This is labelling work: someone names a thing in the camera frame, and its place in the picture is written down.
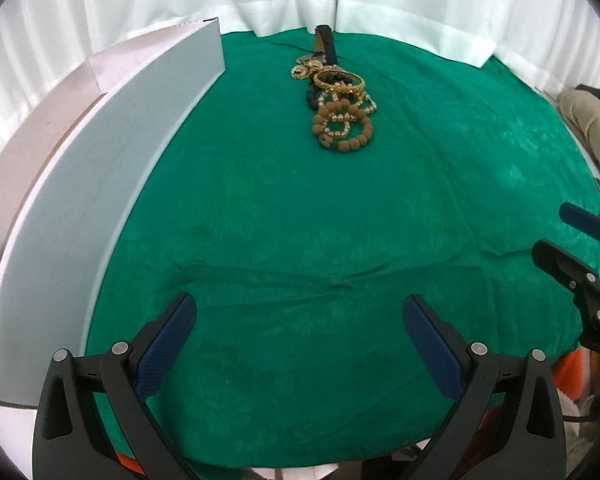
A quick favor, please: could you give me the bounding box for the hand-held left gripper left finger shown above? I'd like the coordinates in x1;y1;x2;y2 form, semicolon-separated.
32;292;198;480

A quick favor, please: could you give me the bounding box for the gold bangle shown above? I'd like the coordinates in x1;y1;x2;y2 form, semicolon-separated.
314;71;367;95

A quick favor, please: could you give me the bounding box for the person's leg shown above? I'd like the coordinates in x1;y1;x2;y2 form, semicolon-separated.
559;89;600;173

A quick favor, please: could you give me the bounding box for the orange cloth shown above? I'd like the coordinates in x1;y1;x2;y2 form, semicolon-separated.
552;349;597;402

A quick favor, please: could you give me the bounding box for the brown bead bracelet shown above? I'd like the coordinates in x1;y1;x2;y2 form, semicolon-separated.
311;102;376;150

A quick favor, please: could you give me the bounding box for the black cable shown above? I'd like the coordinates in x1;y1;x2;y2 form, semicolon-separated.
562;400;600;423

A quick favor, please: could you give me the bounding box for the pearl bead bracelet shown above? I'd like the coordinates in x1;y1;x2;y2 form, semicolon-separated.
320;91;379;136

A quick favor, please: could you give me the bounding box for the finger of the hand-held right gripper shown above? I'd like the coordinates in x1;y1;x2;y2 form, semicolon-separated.
560;202;600;242
532;240;600;317

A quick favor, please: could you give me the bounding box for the black bead bracelet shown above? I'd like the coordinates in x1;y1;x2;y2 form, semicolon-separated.
305;72;348;110

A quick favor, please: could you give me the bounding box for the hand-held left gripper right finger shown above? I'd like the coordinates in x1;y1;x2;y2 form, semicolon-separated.
402;294;568;480

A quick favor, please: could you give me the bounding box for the white cardboard box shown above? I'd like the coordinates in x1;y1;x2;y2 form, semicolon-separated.
0;17;227;408

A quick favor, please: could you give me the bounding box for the cream fleece garment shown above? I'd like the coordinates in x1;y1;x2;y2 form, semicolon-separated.
560;392;600;456

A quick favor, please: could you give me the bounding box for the green cloth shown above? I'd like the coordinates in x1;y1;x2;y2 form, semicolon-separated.
82;30;600;463

